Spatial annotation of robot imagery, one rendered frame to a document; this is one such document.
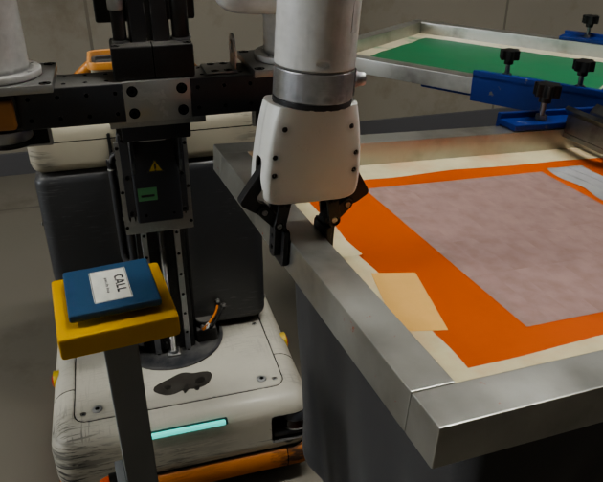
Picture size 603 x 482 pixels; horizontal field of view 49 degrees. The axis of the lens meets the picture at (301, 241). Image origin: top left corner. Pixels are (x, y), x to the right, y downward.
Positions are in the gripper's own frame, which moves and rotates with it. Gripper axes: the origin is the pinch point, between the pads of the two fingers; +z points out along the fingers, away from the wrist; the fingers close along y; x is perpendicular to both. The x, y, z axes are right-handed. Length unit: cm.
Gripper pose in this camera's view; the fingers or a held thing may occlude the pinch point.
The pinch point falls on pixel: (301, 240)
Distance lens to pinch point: 68.5
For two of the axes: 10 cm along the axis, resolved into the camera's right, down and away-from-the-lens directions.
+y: -9.3, 1.1, -3.5
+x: 3.6, 4.5, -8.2
